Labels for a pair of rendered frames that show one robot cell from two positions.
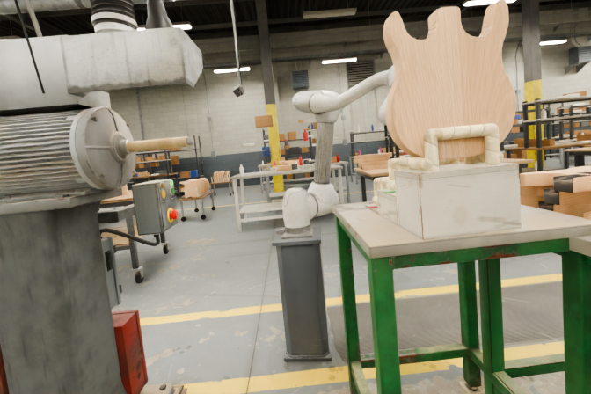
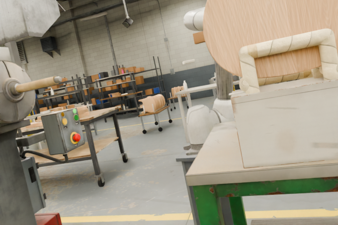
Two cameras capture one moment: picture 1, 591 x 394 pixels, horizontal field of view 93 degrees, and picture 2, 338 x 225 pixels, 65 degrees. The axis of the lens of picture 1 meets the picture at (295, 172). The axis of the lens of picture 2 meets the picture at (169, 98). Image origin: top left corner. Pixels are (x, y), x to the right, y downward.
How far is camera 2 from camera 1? 0.39 m
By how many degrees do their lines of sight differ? 20
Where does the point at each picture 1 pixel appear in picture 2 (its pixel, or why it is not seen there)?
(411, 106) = (224, 24)
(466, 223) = (296, 150)
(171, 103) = (133, 30)
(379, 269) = (200, 197)
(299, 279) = not seen: hidden behind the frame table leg
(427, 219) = (246, 146)
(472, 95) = not seen: outside the picture
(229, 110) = (183, 28)
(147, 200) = (52, 127)
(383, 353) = not seen: outside the picture
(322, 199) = (225, 114)
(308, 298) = not seen: hidden behind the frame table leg
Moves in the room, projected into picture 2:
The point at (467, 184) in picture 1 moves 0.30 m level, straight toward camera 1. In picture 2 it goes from (292, 105) to (197, 149)
